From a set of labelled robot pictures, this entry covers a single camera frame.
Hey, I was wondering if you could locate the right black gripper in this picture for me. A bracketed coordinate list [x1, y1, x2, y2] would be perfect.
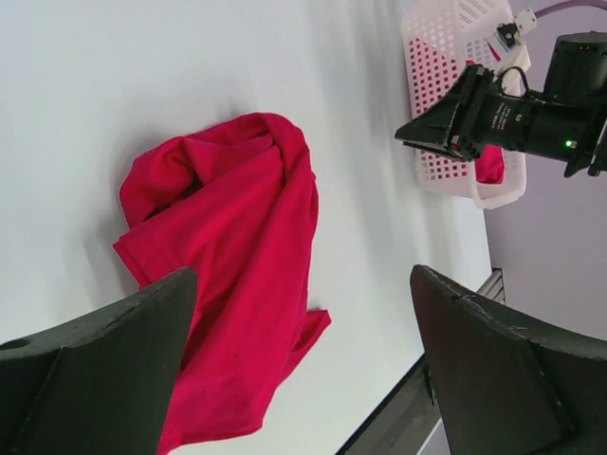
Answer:
[395, 31, 606, 177]

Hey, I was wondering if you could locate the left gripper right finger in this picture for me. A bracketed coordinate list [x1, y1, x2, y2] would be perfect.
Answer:
[410, 265, 606, 454]

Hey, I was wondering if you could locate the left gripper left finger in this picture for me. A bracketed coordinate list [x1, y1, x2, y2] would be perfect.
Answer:
[1, 268, 197, 454]

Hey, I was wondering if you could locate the red t shirt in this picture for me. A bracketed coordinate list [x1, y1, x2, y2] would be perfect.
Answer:
[407, 37, 508, 187]
[114, 113, 331, 454]

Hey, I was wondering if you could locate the red t shirt in basket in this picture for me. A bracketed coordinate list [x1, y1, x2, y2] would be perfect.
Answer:
[407, 37, 508, 187]

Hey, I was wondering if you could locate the white plastic basket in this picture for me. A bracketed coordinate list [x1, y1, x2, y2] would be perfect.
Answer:
[400, 0, 528, 211]

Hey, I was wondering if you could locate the aluminium front rail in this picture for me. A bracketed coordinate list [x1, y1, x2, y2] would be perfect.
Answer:
[477, 268, 506, 304]

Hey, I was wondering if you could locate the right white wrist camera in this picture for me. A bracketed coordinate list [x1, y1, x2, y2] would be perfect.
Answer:
[485, 9, 538, 71]

